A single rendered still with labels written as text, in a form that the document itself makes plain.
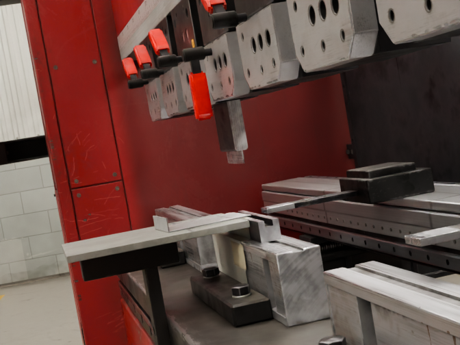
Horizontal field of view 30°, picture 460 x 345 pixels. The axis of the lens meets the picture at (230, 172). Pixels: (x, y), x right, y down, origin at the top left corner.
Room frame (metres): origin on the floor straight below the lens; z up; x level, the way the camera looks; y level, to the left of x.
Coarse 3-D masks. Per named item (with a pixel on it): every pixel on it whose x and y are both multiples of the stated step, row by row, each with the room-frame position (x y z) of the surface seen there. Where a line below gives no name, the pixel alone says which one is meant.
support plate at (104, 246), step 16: (224, 224) 1.24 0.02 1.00; (240, 224) 1.23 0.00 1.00; (96, 240) 1.31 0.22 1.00; (112, 240) 1.27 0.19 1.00; (128, 240) 1.24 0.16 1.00; (144, 240) 1.20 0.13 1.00; (160, 240) 1.20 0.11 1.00; (176, 240) 1.21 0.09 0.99; (80, 256) 1.18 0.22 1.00; (96, 256) 1.18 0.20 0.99
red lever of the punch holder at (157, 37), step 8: (152, 32) 1.41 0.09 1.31; (160, 32) 1.41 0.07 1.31; (152, 40) 1.39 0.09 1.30; (160, 40) 1.39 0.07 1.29; (160, 48) 1.37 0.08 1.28; (168, 48) 1.38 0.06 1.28; (160, 56) 1.35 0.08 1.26; (168, 56) 1.35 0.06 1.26; (176, 56) 1.36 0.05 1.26; (160, 64) 1.35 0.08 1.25; (168, 64) 1.35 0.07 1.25; (176, 64) 1.36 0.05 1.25
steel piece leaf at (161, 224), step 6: (156, 216) 1.30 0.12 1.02; (216, 216) 1.34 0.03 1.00; (156, 222) 1.31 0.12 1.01; (162, 222) 1.27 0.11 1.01; (186, 222) 1.33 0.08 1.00; (192, 222) 1.31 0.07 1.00; (198, 222) 1.30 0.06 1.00; (204, 222) 1.28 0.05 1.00; (210, 222) 1.27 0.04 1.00; (216, 222) 1.27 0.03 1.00; (156, 228) 1.31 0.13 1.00; (162, 228) 1.28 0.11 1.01; (168, 228) 1.24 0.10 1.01; (174, 228) 1.28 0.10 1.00; (180, 228) 1.26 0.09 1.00; (186, 228) 1.25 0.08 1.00
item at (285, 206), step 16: (352, 176) 1.38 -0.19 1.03; (368, 176) 1.31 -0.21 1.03; (384, 176) 1.31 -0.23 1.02; (400, 176) 1.31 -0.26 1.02; (416, 176) 1.31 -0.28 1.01; (432, 176) 1.32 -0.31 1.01; (352, 192) 1.34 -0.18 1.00; (368, 192) 1.30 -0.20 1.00; (384, 192) 1.30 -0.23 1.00; (400, 192) 1.31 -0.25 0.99; (416, 192) 1.31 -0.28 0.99; (272, 208) 1.31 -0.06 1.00; (288, 208) 1.31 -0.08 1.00
